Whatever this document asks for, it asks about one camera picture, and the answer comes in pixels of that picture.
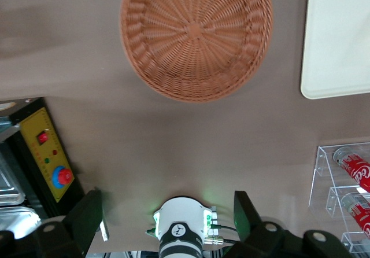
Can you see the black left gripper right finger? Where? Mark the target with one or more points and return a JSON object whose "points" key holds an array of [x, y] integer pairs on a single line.
{"points": [[260, 240]]}

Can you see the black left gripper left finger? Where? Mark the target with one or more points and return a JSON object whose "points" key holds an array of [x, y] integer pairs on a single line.
{"points": [[72, 235]]}

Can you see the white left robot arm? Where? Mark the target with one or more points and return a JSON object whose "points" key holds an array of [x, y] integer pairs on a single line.
{"points": [[179, 214]]}

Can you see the cream plastic tray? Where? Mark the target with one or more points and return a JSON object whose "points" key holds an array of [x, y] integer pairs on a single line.
{"points": [[338, 38]]}

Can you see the brown round wicker basket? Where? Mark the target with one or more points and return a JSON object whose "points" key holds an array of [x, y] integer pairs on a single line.
{"points": [[196, 29]]}

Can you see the stainless steel pan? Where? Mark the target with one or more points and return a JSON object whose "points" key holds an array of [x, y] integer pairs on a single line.
{"points": [[17, 220], [7, 180]]}

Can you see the red emergency stop button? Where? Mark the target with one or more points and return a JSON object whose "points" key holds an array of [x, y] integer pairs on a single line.
{"points": [[64, 176]]}

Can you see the yellow control panel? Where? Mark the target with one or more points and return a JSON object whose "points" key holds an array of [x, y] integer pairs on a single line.
{"points": [[39, 151]]}

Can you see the black food warmer appliance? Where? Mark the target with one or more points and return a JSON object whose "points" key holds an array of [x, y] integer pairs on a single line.
{"points": [[20, 159]]}

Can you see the clear acrylic bottle rack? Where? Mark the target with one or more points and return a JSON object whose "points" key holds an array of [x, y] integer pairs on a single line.
{"points": [[321, 168]]}

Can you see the red Coca-Cola bottle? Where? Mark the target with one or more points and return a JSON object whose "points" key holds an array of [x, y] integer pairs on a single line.
{"points": [[355, 168], [357, 211]]}

